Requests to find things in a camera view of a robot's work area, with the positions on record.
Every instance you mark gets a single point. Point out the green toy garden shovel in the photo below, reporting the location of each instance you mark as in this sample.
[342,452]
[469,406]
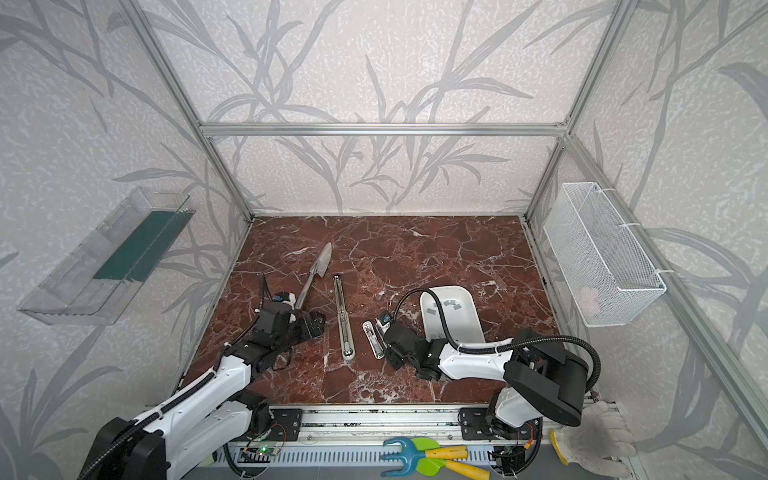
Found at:
[450,462]

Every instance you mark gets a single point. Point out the white plastic tray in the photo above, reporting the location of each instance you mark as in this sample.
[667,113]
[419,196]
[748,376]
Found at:
[460,313]

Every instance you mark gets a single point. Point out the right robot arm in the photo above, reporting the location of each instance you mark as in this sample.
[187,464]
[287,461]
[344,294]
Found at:
[541,377]

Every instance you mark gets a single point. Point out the metal garden trowel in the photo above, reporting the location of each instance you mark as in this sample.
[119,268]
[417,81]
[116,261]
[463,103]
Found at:
[319,268]

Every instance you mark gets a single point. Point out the blue staple box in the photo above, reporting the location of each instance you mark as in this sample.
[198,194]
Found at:
[381,327]

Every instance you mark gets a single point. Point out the white wire mesh basket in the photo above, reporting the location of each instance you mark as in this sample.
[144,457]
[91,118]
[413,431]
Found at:
[609,275]

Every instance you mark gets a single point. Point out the white work glove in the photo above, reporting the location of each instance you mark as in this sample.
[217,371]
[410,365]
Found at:
[597,443]

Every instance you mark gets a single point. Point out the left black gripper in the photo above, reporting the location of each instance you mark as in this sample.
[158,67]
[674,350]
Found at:
[310,324]

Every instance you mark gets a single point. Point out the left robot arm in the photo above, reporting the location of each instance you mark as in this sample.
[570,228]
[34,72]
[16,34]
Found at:
[198,402]

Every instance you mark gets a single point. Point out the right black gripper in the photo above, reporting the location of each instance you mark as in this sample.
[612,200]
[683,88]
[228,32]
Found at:
[390,339]

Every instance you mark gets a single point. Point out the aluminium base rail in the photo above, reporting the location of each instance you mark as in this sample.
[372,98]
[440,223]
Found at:
[333,436]

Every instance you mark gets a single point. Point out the teal toy garden rake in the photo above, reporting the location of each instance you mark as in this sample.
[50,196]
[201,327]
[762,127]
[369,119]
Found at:
[420,455]

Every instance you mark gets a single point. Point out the small white cylinder piece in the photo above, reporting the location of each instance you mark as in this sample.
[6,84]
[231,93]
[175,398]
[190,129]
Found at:
[376,346]

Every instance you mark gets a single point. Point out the clear acrylic wall shelf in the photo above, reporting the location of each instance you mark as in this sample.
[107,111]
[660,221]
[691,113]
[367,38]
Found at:
[96,282]

